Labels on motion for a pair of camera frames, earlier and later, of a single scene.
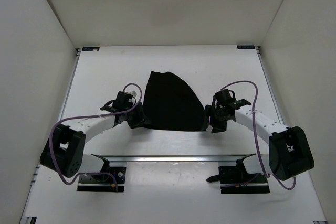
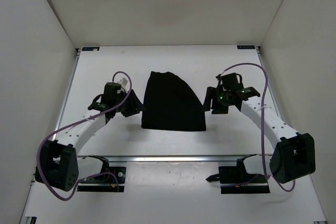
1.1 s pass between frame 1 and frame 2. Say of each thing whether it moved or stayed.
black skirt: stayed
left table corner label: stayed
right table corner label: stayed
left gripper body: moved
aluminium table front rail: stayed
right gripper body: moved
